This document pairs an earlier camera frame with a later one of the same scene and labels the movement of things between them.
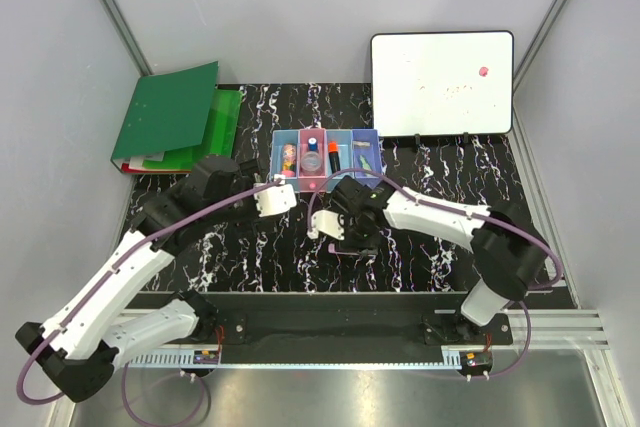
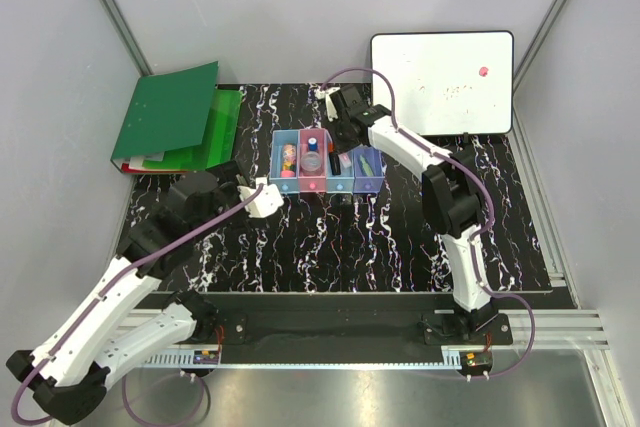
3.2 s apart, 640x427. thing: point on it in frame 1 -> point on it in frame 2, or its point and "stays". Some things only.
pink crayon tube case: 289,159 stays
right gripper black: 351,243 -> 340,146
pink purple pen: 332,249 -> 345,160
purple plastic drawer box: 366,155 stays
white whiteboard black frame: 442,83 stays
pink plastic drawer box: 312,167 stays
